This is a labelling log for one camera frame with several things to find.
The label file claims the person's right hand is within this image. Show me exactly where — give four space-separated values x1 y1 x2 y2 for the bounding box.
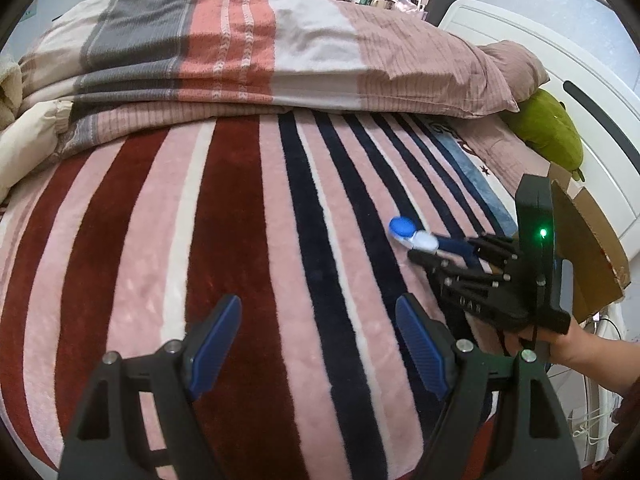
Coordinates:
500 322 577 363

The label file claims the blue white contact lens case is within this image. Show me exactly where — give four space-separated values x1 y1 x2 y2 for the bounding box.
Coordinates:
388 215 441 255

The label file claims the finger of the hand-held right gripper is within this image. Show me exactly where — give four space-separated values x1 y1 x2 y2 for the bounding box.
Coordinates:
429 232 519 267
408 251 512 287

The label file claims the white cable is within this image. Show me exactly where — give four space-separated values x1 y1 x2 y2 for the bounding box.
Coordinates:
569 402 618 447

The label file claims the white bed headboard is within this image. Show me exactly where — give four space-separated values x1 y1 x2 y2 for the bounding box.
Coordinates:
437 0 640 311

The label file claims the pink striped pillow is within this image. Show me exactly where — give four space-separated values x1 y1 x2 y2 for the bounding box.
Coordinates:
477 39 551 102

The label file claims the folded pink grey quilt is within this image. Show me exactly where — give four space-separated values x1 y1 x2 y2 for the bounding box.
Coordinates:
17 0 521 157

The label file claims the printed bed sheet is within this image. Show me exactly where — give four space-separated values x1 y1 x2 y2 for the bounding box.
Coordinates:
429 114 557 222

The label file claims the striped fleece blanket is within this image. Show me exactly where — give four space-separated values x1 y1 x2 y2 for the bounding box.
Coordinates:
0 109 522 480

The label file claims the person's right forearm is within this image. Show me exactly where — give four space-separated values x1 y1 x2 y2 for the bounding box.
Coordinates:
547 322 640 402

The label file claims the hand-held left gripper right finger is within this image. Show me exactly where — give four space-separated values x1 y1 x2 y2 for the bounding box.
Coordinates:
394 293 584 480

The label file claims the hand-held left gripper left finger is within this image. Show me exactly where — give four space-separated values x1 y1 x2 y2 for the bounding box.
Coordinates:
58 293 244 480

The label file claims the green plush toy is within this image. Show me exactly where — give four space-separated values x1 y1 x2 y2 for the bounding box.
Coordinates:
499 87 587 184

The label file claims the brown cardboard box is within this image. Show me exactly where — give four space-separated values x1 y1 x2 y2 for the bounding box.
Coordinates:
547 162 631 324

